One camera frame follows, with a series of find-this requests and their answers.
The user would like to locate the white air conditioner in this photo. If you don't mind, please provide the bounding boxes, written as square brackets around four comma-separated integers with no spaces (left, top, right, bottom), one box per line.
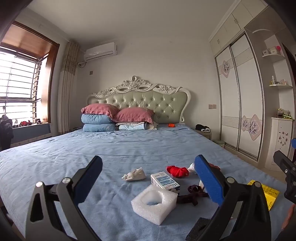
[83,42,117,62]

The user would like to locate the barred window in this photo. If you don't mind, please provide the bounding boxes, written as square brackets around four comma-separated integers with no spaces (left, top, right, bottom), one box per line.
[0,21,60,130]

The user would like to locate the row of small toys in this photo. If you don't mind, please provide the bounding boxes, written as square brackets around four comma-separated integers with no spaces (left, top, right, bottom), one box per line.
[14,119,49,127]

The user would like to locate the white sliding door wardrobe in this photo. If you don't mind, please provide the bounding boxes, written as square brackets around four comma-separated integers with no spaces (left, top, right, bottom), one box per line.
[209,0,296,169]

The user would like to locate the blue pillow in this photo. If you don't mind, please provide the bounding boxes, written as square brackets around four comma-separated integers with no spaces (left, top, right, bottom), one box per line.
[83,123,117,132]
[81,113,114,126]

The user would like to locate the white foam block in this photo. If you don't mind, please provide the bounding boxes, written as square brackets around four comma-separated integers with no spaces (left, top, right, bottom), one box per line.
[131,185,178,226]

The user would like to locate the brown and white cloth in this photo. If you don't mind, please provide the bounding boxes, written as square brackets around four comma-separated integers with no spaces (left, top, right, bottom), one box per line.
[188,162,221,174]

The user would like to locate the dark clothing pile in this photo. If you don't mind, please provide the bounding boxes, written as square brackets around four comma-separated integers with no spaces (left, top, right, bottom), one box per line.
[0,115,14,151]

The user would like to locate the beige curtain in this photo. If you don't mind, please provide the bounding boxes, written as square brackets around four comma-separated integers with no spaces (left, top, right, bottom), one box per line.
[57,40,80,134]

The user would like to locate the red cloth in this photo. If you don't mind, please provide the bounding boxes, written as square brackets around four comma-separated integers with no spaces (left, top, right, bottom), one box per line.
[166,165,189,178]

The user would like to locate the bed with tufted headboard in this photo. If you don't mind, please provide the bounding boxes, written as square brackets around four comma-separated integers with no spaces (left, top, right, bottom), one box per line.
[0,75,292,241]

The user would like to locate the small white blue box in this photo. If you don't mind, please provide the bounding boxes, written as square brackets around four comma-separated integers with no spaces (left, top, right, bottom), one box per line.
[150,171,180,192]

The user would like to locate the pink pillow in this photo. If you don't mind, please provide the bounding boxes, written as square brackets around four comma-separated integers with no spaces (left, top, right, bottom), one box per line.
[113,107,155,124]
[81,103,119,121]

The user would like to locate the white cabinet with stickers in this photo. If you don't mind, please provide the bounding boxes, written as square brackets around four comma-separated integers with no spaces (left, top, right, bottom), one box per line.
[265,117,296,172]

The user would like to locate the person's right hand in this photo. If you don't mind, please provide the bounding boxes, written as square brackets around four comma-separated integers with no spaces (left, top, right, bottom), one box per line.
[282,204,296,230]

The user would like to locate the black sponge block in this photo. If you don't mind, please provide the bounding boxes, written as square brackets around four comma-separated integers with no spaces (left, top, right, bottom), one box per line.
[186,217,211,241]

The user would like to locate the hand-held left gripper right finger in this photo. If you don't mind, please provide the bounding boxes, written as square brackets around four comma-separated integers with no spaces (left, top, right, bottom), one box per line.
[194,155,271,241]

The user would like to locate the pink and white shelf items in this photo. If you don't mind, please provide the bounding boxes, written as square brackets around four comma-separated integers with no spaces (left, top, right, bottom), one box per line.
[262,46,281,56]

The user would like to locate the folded patterned quilt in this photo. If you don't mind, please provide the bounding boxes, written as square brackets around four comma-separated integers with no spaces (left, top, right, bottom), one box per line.
[116,122,148,131]

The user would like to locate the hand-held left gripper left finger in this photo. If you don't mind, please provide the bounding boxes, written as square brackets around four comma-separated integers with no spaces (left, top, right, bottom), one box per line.
[24,156,103,241]

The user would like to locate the grey nightstand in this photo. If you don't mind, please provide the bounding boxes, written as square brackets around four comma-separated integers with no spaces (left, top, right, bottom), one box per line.
[193,128,212,141]

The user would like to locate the dark maroon cloth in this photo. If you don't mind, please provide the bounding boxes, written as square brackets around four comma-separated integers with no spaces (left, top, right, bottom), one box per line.
[177,185,210,207]

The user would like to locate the blue bed sheet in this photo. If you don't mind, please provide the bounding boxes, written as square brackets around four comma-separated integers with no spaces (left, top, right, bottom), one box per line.
[0,124,289,241]

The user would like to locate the yellow packet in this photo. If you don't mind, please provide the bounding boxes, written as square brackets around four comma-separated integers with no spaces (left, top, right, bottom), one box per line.
[247,179,280,211]

